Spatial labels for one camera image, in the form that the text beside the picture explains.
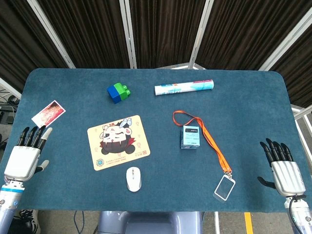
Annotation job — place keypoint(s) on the cartoon printed mouse pad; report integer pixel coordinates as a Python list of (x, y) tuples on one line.
[(97, 136)]

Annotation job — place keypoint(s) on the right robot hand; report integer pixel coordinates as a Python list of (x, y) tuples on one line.
[(287, 175)]

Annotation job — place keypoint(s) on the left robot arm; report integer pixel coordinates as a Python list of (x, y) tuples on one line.
[(8, 202)]

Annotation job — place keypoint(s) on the blue toy brick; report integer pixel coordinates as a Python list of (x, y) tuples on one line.
[(113, 93)]

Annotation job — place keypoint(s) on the black and white sneaker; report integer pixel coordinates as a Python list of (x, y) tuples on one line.
[(30, 220)]

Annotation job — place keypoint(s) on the light blue carton box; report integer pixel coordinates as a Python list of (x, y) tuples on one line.
[(190, 140)]

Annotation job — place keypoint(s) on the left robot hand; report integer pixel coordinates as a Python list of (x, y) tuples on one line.
[(23, 161)]

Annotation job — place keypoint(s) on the white partition frame post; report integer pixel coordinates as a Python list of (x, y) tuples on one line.
[(128, 31), (52, 31), (201, 31), (285, 40)]

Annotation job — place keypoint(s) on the blue felt table cloth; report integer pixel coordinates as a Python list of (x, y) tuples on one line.
[(170, 182)]

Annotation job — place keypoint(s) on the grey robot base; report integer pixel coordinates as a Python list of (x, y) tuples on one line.
[(148, 224)]

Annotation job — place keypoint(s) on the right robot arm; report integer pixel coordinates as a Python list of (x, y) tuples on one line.
[(302, 215)]

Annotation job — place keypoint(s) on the white computer mouse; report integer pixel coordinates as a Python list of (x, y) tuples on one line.
[(133, 181)]

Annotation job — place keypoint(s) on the white and teal paper tube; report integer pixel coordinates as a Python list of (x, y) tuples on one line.
[(182, 87)]

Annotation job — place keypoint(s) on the green toy brick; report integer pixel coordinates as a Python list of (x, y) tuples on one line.
[(123, 90)]

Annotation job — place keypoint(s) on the dark pleated partition panel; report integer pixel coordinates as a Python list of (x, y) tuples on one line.
[(299, 73), (243, 31), (19, 44), (90, 34), (165, 31)]

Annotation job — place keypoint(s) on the clear white badge holder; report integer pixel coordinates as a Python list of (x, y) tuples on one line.
[(224, 187)]

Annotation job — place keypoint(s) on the red and white photo card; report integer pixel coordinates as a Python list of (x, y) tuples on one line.
[(48, 113)]

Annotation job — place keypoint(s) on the white metal frame rail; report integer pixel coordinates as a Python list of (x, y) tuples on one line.
[(9, 87), (303, 114)]

